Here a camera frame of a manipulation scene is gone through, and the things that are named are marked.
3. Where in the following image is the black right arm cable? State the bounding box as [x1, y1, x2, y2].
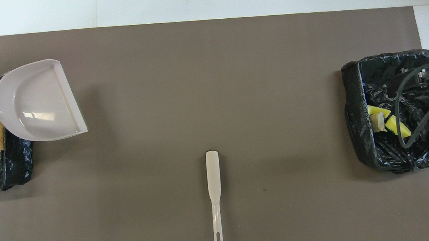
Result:
[391, 61, 429, 149]

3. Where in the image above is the pale fried dumpling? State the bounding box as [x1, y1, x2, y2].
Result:
[369, 113, 387, 133]

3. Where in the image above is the brown table mat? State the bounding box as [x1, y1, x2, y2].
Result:
[0, 2, 429, 241]

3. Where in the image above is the beige brush with black bristles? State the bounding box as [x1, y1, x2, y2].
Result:
[205, 150, 226, 241]

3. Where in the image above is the beige plastic dustpan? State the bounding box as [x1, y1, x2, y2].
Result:
[0, 56, 89, 145]

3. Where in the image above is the green topped yellow sponge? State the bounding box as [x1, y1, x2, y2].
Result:
[385, 114, 412, 139]

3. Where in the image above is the notched yellow sponge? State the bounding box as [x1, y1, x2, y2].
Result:
[366, 104, 392, 120]

